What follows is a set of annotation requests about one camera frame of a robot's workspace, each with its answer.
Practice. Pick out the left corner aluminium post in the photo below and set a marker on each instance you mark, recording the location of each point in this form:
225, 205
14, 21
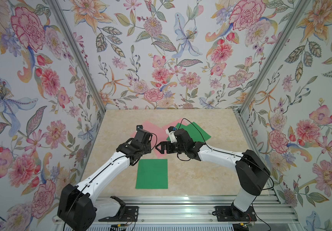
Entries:
62, 22

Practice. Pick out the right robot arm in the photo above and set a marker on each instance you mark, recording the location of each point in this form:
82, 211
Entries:
251, 171

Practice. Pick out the green paper front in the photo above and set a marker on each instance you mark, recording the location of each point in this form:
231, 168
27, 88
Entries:
152, 174

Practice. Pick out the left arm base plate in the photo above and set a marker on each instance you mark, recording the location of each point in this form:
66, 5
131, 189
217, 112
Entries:
125, 214

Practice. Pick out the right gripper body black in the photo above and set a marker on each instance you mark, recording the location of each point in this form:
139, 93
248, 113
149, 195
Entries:
176, 147

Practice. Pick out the green paper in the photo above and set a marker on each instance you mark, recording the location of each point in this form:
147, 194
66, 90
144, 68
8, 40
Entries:
194, 131
152, 174

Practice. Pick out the pink paper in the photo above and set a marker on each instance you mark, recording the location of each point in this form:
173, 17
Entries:
147, 130
184, 122

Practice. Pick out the aluminium rail frame front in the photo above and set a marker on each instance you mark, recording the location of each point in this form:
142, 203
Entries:
271, 211

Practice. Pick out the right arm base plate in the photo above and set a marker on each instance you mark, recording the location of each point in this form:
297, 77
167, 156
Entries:
232, 214

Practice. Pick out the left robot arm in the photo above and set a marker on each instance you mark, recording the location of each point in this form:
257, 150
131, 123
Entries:
78, 206

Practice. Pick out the corner aluminium post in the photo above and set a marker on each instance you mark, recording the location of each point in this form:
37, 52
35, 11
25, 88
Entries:
282, 40
62, 22

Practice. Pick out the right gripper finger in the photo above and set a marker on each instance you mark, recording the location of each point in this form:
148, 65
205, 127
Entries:
163, 150
162, 145

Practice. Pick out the pink paper middle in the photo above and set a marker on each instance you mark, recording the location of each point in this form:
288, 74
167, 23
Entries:
184, 122

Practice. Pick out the pink paper left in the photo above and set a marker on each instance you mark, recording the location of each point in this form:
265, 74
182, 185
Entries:
147, 130

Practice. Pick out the right corner aluminium post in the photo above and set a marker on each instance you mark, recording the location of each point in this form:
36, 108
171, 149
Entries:
282, 40

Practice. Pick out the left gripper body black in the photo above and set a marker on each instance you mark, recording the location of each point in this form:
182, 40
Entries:
146, 147

